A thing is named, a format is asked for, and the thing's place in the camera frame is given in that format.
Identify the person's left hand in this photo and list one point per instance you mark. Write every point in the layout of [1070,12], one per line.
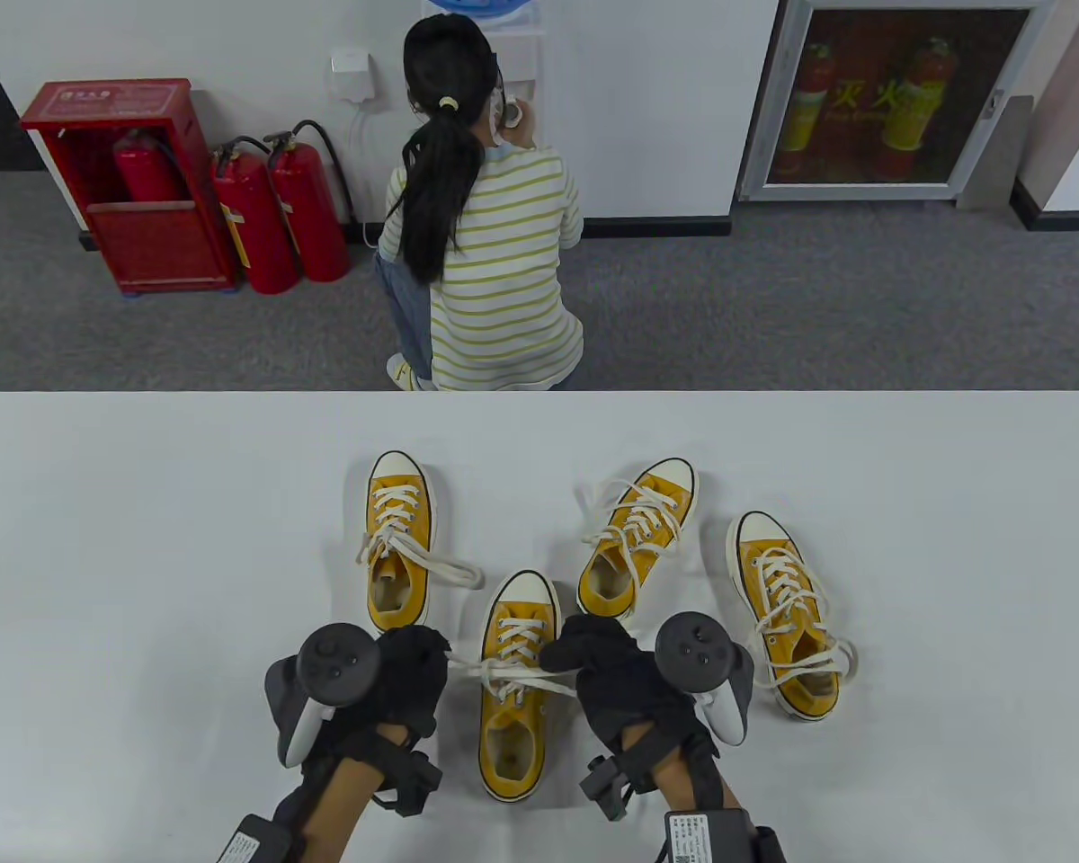
[414,674]

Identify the person's right hand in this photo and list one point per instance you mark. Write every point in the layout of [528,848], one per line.
[611,674]

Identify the yellow shoe with white laces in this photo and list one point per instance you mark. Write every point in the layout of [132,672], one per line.
[755,559]
[647,512]
[512,764]
[387,494]

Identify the person's right forearm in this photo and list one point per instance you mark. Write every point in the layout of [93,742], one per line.
[692,791]

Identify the person's left forearm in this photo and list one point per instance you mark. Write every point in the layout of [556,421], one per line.
[337,800]

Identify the gray tracking controller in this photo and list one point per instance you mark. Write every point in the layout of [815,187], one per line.
[697,652]
[337,661]

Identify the black labelled wrist box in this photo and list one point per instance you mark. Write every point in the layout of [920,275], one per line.
[706,836]
[252,845]

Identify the red fire extinguisher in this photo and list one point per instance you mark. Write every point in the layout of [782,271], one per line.
[310,216]
[144,175]
[261,234]

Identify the red extinguisher floor cabinet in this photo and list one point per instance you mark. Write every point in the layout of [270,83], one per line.
[153,247]

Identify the silver drinking bottle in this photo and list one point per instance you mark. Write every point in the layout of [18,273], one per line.
[511,111]

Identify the red extinguisher behind glass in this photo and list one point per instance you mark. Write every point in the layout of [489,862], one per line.
[809,108]
[917,108]

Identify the white water dispenser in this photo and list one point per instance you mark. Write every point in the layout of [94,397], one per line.
[526,58]

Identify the gray metal panel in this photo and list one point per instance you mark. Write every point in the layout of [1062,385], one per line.
[998,162]

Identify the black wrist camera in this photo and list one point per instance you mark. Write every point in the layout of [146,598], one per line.
[607,787]
[414,782]

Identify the white wall box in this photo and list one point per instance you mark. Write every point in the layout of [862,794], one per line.
[351,76]

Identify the glass door wall cabinet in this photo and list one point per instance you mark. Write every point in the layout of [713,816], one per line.
[899,99]

